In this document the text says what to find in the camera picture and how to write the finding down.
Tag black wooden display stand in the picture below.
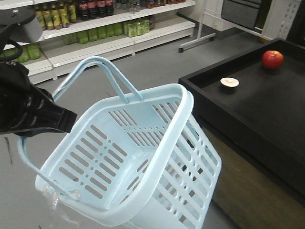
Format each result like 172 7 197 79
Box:
178 37 305 229

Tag white store shelf unit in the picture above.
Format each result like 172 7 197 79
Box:
0 0 196 85

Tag small white dish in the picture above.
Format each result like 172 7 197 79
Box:
220 77 239 88

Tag red apple far corner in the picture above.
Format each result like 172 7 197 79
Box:
261 50 284 70

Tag light blue plastic basket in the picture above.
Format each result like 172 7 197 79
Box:
19 56 222 229

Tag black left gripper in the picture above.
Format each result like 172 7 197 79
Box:
0 61 77 137

